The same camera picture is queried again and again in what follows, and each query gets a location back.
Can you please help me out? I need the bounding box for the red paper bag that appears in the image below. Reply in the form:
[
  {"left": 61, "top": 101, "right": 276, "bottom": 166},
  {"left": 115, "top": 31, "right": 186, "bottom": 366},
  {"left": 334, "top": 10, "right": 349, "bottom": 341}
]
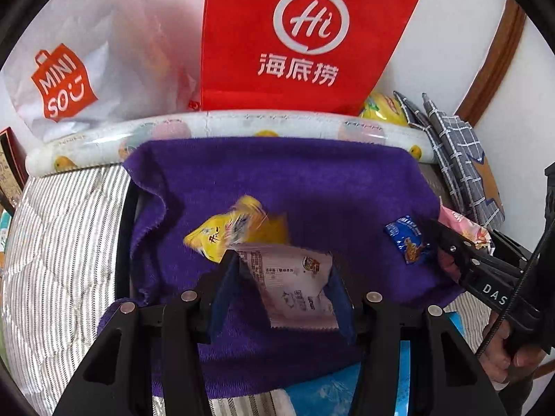
[{"left": 199, "top": 0, "right": 426, "bottom": 118}]

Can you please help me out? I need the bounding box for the person's right hand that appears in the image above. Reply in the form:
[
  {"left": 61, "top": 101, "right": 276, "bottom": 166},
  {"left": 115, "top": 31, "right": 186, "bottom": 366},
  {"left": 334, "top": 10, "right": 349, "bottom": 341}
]
[{"left": 481, "top": 325, "right": 547, "bottom": 384}]

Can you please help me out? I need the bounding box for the patterned picture frame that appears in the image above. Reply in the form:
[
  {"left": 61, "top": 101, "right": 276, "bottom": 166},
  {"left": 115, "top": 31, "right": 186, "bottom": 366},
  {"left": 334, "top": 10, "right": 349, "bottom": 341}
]
[{"left": 0, "top": 127, "right": 29, "bottom": 209}]

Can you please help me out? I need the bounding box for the yellow snack bag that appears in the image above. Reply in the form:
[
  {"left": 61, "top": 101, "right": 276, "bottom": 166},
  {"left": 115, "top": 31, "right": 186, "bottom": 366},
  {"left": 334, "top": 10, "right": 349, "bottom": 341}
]
[{"left": 359, "top": 92, "right": 410, "bottom": 127}]

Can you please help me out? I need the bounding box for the fruit print rolled mat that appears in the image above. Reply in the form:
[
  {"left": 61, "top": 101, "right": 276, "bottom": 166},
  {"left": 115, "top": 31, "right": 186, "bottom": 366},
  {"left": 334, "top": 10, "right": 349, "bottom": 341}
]
[{"left": 25, "top": 110, "right": 434, "bottom": 178}]

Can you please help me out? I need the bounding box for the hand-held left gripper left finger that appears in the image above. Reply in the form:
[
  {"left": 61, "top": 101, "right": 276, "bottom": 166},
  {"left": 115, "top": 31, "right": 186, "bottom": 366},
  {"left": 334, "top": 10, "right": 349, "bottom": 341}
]
[{"left": 61, "top": 249, "right": 241, "bottom": 416}]

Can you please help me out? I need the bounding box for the white plastic shopping bag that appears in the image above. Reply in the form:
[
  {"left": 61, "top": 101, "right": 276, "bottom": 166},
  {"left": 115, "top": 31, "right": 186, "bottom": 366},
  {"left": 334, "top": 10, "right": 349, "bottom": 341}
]
[{"left": 0, "top": 0, "right": 202, "bottom": 141}]

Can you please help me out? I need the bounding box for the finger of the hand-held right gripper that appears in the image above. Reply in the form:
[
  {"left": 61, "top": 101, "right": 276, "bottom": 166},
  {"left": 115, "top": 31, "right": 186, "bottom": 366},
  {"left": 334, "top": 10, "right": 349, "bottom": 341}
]
[
  {"left": 488, "top": 229, "right": 534, "bottom": 265},
  {"left": 422, "top": 219, "right": 490, "bottom": 289}
]

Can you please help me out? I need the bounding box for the purple towel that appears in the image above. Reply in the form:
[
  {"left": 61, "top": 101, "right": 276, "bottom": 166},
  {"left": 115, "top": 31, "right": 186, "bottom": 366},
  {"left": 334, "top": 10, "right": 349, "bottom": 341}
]
[{"left": 99, "top": 136, "right": 462, "bottom": 401}]

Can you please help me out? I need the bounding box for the checked cloth with star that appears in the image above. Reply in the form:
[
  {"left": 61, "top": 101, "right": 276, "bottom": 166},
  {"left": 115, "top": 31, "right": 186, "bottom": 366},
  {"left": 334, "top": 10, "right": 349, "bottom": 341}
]
[{"left": 392, "top": 91, "right": 506, "bottom": 230}]

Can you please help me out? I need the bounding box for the small blue snack packet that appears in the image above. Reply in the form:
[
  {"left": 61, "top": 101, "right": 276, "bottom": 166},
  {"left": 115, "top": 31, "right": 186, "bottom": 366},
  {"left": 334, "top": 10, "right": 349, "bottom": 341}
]
[{"left": 384, "top": 215, "right": 432, "bottom": 266}]

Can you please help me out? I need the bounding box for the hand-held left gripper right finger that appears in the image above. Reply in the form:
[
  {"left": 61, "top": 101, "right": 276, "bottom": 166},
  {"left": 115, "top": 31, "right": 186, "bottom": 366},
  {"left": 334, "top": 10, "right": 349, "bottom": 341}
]
[{"left": 325, "top": 264, "right": 499, "bottom": 416}]

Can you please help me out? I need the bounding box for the person's right forearm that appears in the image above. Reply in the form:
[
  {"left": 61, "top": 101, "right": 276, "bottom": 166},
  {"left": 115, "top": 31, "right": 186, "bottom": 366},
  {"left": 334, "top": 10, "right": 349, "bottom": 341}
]
[{"left": 498, "top": 364, "right": 555, "bottom": 416}]

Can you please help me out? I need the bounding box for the brown wooden door frame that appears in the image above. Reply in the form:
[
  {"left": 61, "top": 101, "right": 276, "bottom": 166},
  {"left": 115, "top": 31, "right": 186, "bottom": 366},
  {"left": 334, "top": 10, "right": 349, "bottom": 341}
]
[{"left": 455, "top": 0, "right": 527, "bottom": 128}]

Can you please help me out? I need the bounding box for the black cable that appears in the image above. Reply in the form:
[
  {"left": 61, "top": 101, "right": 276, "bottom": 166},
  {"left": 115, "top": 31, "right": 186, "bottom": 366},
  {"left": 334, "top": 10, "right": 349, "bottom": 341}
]
[{"left": 475, "top": 221, "right": 555, "bottom": 358}]

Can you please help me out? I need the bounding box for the white snack packet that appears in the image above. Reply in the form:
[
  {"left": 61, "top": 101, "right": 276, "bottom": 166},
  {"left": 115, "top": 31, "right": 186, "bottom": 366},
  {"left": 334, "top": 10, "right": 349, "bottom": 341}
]
[{"left": 232, "top": 244, "right": 340, "bottom": 330}]

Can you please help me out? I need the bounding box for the yellow snack packet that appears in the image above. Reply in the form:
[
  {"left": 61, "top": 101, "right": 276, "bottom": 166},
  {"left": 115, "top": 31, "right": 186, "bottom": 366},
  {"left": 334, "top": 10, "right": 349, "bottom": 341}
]
[{"left": 183, "top": 195, "right": 289, "bottom": 264}]

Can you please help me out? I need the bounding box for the light pink pillow packet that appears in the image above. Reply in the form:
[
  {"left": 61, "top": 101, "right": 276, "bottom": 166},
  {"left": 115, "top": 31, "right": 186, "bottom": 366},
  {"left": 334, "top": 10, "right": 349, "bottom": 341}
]
[{"left": 438, "top": 208, "right": 495, "bottom": 254}]

